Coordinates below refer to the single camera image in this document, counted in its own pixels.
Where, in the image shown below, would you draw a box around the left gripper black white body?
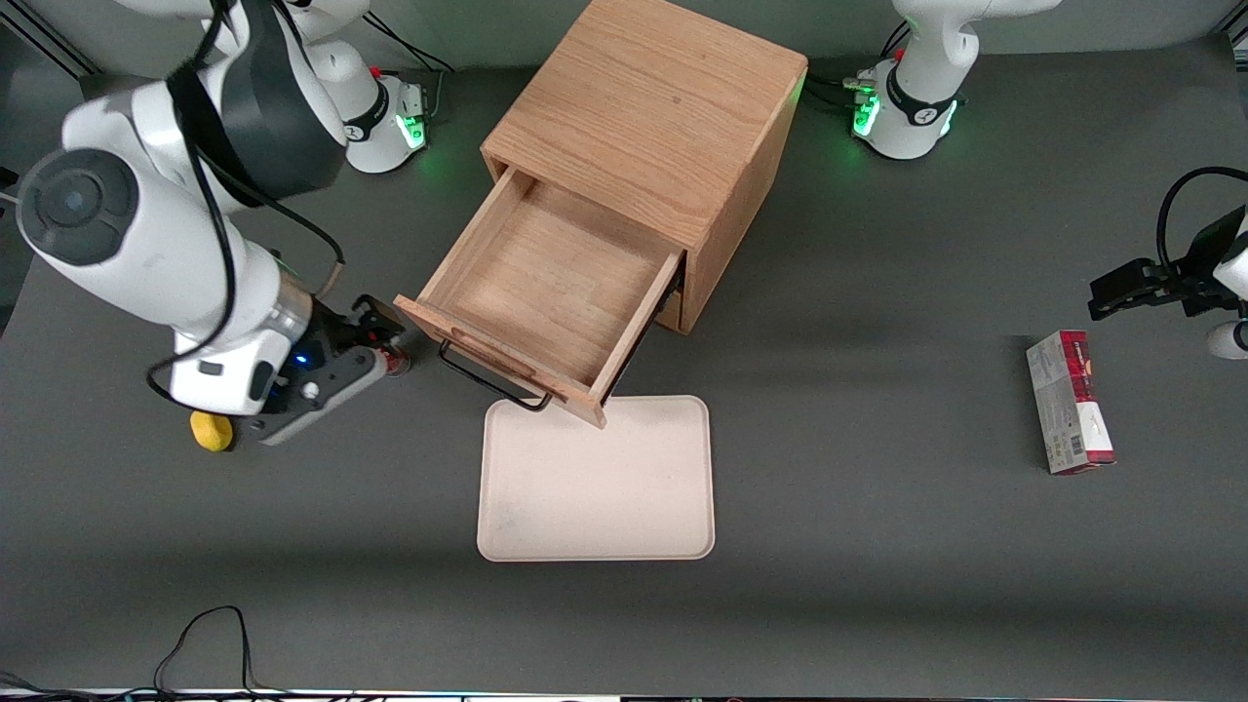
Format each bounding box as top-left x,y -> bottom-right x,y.
1170,207 -> 1248,318

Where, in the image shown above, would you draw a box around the black wire handle of drawer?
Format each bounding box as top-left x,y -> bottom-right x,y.
437,339 -> 554,412

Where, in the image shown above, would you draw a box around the wooden drawer with interior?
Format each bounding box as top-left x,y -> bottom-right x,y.
393,164 -> 685,430

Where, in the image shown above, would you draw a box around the wooden drawer cabinet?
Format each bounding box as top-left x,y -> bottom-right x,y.
483,0 -> 808,335

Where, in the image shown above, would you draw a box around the yellow lemon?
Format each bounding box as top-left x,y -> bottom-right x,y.
190,411 -> 235,452

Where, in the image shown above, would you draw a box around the red plaid cardboard box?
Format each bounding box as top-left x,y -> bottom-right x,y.
1026,330 -> 1117,476

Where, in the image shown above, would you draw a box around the cream rectangular plastic tray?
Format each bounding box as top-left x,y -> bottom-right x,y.
477,395 -> 716,563

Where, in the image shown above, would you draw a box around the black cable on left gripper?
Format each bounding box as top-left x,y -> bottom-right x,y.
1157,168 -> 1248,279

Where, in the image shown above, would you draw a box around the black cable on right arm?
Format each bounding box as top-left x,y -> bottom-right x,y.
146,0 -> 347,401

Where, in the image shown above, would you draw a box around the black cables at right arm base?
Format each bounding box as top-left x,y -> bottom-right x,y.
366,10 -> 456,75

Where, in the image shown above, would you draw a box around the black cables at arm base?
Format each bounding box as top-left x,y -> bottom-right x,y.
807,24 -> 908,108
366,10 -> 456,75

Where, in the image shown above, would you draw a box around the black cable loop at table edge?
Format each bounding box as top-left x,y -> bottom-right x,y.
0,605 -> 293,701

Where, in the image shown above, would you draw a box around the black cables at left arm base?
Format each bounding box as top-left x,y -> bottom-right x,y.
807,24 -> 908,108

